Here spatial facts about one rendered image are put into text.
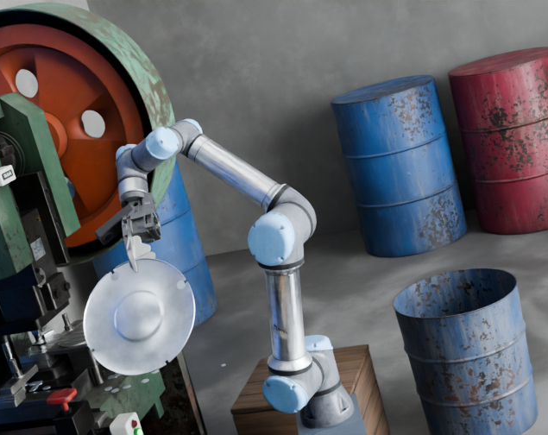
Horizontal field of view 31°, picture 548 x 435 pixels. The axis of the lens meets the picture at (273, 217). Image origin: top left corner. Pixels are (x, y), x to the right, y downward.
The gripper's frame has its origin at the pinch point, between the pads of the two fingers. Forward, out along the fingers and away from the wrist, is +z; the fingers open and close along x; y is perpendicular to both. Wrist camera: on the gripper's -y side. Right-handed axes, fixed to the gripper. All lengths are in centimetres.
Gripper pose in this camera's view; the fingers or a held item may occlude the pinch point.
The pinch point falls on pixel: (133, 269)
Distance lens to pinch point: 242.3
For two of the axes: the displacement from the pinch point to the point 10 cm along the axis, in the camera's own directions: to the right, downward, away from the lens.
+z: 1.6, 8.4, -5.1
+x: 2.0, 4.8, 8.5
